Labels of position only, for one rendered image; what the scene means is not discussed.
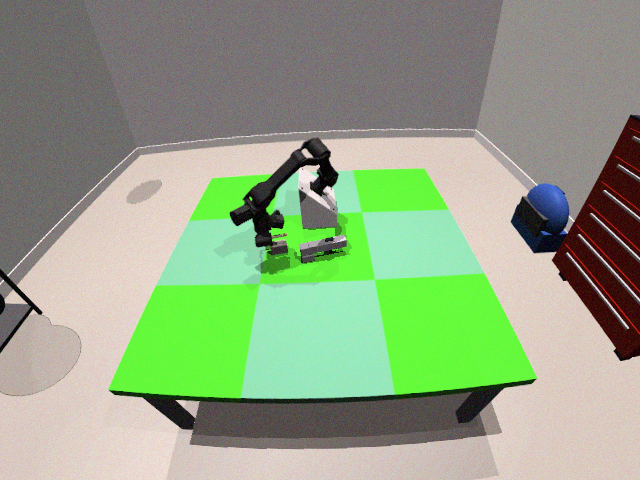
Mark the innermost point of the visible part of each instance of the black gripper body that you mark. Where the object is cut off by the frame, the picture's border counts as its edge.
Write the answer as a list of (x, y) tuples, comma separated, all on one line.
[(260, 225)]

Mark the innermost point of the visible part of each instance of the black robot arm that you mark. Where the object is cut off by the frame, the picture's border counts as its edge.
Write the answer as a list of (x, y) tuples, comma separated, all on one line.
[(262, 193)]

